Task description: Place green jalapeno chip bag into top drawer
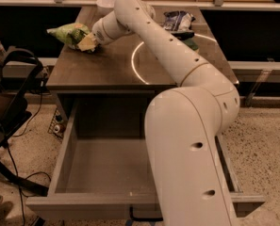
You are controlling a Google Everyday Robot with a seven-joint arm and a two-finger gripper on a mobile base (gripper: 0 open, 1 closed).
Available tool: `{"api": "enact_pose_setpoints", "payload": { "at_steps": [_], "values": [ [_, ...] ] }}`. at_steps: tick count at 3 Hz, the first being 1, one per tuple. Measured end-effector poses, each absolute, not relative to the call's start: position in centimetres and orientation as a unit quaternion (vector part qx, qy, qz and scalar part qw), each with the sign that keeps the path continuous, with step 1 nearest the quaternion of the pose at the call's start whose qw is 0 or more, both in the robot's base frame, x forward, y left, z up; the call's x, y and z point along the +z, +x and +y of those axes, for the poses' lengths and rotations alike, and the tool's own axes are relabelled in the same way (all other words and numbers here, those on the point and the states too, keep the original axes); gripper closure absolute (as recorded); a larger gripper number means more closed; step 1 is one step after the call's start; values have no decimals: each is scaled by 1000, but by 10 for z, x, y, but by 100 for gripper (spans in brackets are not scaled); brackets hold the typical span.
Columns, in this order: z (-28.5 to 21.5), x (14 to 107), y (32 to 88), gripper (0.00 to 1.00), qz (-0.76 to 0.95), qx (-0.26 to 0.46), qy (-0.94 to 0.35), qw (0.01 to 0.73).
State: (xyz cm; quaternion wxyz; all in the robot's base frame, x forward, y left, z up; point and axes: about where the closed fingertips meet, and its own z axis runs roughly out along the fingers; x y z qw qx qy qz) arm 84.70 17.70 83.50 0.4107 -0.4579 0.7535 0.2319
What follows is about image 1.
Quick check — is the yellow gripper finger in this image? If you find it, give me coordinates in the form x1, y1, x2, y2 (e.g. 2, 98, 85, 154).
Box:
77, 33, 98, 52

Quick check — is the green jalapeno chip bag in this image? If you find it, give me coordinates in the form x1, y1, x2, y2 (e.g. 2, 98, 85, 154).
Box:
47, 23, 93, 51

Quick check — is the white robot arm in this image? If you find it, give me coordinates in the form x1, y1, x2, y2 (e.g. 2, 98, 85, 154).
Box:
92, 0, 239, 226

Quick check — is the open grey top drawer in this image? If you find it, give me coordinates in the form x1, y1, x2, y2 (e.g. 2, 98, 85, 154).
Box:
26, 96, 265, 219

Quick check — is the white ceramic bowl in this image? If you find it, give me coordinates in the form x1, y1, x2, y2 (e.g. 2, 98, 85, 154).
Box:
96, 0, 116, 16

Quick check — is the grey wooden cabinet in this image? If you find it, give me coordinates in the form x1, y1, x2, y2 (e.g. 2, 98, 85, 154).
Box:
47, 6, 239, 120

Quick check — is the black office chair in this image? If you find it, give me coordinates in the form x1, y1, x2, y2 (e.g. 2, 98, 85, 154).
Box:
0, 46, 48, 197

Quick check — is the yellow green sponge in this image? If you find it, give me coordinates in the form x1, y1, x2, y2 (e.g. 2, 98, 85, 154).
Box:
183, 38, 199, 52

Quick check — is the wire basket with bottles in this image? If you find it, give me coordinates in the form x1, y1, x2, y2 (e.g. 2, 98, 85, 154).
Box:
48, 109, 66, 140

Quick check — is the black floor cable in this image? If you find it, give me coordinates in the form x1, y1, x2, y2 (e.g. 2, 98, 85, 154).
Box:
2, 92, 53, 226

